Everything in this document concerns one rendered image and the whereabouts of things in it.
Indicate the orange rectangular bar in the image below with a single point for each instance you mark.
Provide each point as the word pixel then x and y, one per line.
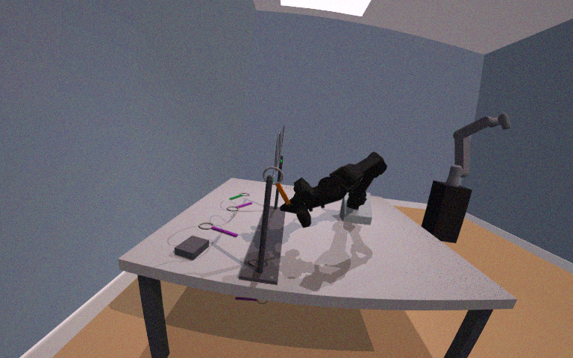
pixel 278 185

